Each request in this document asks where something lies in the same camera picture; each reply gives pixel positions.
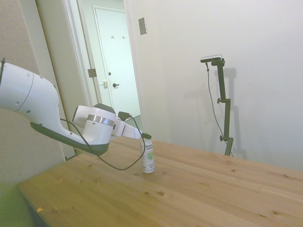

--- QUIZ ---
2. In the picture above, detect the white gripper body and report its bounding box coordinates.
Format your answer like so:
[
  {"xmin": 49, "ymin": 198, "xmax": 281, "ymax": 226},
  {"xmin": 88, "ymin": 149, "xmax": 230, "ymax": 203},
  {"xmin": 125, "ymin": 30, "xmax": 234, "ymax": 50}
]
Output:
[{"xmin": 110, "ymin": 119, "xmax": 144, "ymax": 140}]

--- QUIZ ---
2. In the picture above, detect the water bottle with green cap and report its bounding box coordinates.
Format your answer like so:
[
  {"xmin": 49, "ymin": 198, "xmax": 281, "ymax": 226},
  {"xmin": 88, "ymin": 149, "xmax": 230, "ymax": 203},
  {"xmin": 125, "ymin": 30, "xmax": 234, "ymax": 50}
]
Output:
[{"xmin": 139, "ymin": 131, "xmax": 156, "ymax": 175}]

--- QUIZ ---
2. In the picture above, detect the white door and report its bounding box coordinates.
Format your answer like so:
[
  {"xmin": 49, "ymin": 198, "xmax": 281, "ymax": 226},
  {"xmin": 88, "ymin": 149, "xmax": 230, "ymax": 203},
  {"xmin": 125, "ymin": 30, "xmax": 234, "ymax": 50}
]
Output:
[{"xmin": 94, "ymin": 5, "xmax": 142, "ymax": 122}]

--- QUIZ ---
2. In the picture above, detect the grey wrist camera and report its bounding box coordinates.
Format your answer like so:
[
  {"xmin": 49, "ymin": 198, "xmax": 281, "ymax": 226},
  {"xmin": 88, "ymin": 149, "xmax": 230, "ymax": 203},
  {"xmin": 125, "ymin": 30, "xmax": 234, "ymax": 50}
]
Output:
[{"xmin": 117, "ymin": 111, "xmax": 134, "ymax": 122}]

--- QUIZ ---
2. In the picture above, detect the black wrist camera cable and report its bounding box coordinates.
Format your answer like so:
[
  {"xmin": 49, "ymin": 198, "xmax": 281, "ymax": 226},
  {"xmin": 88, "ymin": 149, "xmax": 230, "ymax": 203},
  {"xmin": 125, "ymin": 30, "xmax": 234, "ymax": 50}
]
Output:
[{"xmin": 58, "ymin": 113, "xmax": 145, "ymax": 171}]

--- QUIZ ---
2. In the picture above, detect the camera on black stand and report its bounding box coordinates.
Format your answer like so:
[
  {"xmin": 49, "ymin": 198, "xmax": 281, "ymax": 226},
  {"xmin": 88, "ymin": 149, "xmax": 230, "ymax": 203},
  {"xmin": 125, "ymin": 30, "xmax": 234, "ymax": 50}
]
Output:
[{"xmin": 205, "ymin": 61, "xmax": 234, "ymax": 157}]

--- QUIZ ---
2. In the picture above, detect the black jointed camera stand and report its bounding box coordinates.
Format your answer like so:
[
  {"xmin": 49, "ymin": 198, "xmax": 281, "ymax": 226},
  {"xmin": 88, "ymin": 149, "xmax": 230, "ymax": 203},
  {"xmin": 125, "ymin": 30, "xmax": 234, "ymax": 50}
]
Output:
[{"xmin": 210, "ymin": 59, "xmax": 235, "ymax": 157}]

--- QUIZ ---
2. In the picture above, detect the white door frame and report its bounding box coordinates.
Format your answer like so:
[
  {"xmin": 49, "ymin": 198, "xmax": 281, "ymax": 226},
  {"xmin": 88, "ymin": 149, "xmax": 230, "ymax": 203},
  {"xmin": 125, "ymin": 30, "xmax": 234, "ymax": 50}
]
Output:
[{"xmin": 62, "ymin": 0, "xmax": 145, "ymax": 133}]

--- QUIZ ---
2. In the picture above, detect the grey camera on stand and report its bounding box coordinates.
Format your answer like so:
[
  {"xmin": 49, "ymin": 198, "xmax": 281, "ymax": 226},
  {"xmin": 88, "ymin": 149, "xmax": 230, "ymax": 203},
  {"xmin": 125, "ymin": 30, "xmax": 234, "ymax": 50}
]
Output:
[{"xmin": 200, "ymin": 54, "xmax": 224, "ymax": 64}]

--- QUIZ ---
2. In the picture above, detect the grey wall switch plate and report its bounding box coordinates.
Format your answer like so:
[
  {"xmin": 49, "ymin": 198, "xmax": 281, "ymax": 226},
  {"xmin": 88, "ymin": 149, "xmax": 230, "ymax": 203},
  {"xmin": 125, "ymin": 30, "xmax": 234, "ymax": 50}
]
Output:
[{"xmin": 138, "ymin": 17, "xmax": 148, "ymax": 36}]

